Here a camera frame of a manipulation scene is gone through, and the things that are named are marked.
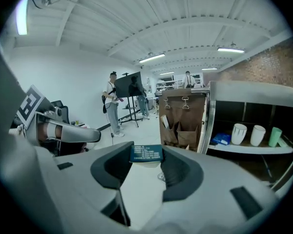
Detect dark blue small box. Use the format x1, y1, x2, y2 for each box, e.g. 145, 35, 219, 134
129, 144, 164, 168

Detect green cup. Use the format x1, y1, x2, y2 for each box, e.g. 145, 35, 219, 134
268, 127, 283, 148

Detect person's left hand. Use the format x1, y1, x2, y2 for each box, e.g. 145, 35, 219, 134
38, 124, 63, 141

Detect white storage rack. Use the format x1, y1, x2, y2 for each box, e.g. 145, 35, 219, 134
155, 78, 184, 92

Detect white slim box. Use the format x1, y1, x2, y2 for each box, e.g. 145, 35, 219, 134
160, 115, 171, 130

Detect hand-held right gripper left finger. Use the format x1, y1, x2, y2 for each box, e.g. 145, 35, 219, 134
36, 141, 142, 234

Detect black wheeled screen stand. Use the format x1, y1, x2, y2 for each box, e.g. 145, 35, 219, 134
121, 96, 140, 128

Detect black mesh office chair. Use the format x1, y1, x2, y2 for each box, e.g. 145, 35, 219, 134
50, 100, 70, 124

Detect white cup dark stripes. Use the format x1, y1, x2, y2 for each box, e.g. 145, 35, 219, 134
231, 123, 248, 146

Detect blue plastic packet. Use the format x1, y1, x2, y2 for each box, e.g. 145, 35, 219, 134
210, 132, 232, 146

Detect black display screen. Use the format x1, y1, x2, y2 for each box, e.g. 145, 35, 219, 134
114, 71, 143, 98

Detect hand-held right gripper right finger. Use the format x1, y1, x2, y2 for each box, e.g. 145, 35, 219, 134
144, 145, 286, 234

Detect brown pocket organizer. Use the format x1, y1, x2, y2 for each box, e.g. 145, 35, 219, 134
159, 96, 207, 153

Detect pale green flat packet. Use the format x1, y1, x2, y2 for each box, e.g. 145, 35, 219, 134
277, 136, 289, 148

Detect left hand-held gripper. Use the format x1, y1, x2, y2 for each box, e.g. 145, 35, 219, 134
16, 84, 102, 146

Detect brown laundry bag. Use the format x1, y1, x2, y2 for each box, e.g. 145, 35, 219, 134
158, 88, 210, 153

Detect plain white cup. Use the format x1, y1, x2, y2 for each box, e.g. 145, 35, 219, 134
250, 125, 267, 147

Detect metal shelf cabinet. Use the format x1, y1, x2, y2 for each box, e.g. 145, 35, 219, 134
158, 80, 293, 192

